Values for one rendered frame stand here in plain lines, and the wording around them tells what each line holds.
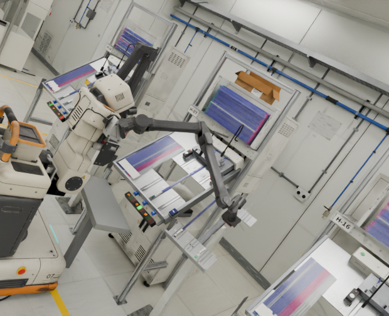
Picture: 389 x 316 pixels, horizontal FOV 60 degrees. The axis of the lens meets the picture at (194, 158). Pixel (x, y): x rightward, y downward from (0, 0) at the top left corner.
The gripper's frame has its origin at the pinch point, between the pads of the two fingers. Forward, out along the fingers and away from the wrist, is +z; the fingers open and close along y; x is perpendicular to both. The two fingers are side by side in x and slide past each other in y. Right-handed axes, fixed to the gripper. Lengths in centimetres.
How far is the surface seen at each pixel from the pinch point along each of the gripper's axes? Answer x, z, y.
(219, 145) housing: -53, 17, 57
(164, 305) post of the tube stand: 51, 60, 8
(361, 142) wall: -198, 75, -10
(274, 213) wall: -117, 158, 20
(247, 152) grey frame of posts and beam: -58, 10, 34
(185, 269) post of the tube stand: 28.4, 38.2, 10.0
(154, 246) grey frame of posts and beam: 34, 33, 35
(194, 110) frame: -65, 14, 97
